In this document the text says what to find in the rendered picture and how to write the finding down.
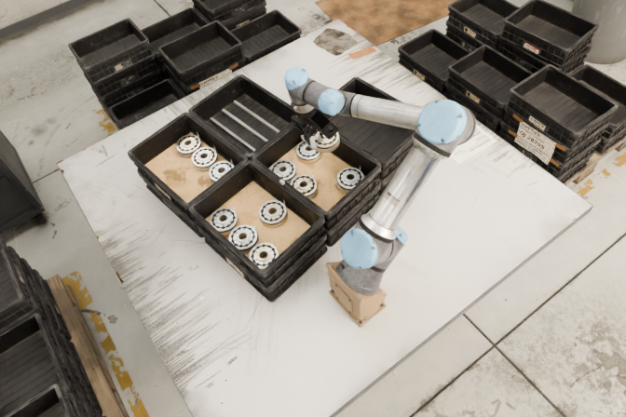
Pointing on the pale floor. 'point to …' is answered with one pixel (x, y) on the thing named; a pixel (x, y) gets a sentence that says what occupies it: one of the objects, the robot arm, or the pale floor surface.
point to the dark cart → (16, 190)
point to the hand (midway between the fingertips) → (319, 143)
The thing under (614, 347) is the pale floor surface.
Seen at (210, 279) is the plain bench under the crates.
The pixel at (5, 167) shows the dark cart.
